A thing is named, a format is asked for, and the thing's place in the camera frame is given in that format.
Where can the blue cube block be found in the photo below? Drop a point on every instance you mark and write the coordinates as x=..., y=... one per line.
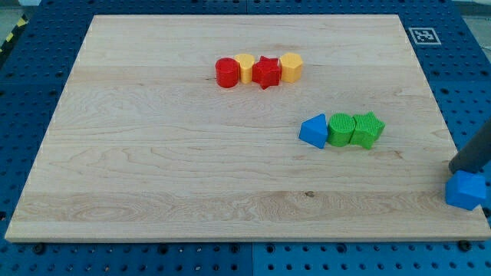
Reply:
x=465, y=190

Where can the blue triangle block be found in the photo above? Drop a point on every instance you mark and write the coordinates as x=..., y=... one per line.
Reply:
x=314, y=131

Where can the wooden board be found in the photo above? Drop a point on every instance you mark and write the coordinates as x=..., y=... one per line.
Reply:
x=145, y=146

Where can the red star block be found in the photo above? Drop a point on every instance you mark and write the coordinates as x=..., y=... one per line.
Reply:
x=266, y=72

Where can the red cylinder block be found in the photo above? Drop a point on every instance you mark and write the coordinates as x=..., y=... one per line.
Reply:
x=227, y=72

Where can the yellow rounded block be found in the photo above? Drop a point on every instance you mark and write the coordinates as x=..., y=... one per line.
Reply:
x=246, y=62

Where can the yellow hexagon block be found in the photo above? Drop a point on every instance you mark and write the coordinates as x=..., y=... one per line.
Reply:
x=291, y=66

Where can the green cylinder block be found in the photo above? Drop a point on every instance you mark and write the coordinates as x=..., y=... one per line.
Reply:
x=340, y=129

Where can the green star block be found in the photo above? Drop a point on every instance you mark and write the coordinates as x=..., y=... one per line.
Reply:
x=367, y=131

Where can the white fiducial marker tag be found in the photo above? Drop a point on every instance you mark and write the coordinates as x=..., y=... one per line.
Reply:
x=424, y=36

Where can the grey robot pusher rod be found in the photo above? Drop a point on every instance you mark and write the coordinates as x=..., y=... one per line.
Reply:
x=475, y=154

